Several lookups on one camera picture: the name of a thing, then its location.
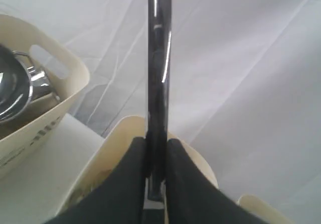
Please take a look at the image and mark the cream bin circle mark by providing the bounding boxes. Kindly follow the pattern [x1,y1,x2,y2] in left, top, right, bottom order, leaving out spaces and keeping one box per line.
[1,15,90,176]

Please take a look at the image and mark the white backdrop curtain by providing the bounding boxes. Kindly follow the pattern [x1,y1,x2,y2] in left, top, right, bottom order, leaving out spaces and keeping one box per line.
[1,0,320,206]

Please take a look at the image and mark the steel table knife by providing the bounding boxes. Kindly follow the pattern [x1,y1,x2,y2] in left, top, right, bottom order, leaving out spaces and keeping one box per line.
[144,0,172,210]

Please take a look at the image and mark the steel mug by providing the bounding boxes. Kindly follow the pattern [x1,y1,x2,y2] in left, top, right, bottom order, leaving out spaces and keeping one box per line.
[12,51,60,105]

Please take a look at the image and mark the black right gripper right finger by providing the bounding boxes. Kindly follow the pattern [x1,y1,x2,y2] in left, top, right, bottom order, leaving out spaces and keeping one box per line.
[166,139,256,223]

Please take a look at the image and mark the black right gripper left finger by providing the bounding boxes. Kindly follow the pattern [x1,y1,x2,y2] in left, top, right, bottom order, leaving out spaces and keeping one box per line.
[50,137,147,223]

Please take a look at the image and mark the cream bin triangle mark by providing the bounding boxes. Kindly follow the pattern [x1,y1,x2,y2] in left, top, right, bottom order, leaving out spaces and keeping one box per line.
[56,116,290,223]

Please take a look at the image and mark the steel bowls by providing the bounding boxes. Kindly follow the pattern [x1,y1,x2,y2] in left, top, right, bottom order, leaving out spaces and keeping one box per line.
[1,45,32,123]

